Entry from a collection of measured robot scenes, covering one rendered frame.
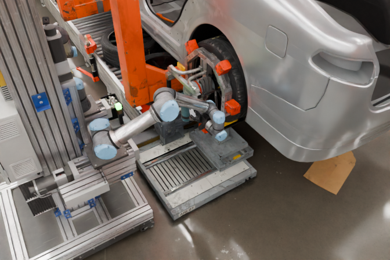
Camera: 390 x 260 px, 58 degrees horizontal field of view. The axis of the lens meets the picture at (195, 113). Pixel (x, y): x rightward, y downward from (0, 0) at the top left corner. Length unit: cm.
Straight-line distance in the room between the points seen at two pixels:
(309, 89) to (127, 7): 136
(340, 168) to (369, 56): 173
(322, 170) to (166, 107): 186
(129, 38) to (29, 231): 153
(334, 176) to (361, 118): 133
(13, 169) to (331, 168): 254
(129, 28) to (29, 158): 112
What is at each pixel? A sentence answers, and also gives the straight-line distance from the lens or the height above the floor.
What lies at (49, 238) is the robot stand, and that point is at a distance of 276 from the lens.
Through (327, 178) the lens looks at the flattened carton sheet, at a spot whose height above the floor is 1.
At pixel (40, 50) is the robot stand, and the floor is 152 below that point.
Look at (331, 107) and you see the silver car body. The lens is 199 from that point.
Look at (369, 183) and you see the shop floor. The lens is 345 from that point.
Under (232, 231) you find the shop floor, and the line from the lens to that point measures 285.
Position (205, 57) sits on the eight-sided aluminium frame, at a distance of 252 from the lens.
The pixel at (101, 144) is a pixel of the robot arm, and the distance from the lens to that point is 202.
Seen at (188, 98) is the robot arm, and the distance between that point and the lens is 217.
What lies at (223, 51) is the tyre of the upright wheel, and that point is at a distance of 251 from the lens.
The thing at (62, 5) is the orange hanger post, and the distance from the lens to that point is 456.
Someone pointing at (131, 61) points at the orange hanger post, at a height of 98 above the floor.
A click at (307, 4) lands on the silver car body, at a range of 196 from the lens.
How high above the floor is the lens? 243
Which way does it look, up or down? 40 degrees down
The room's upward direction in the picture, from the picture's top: straight up
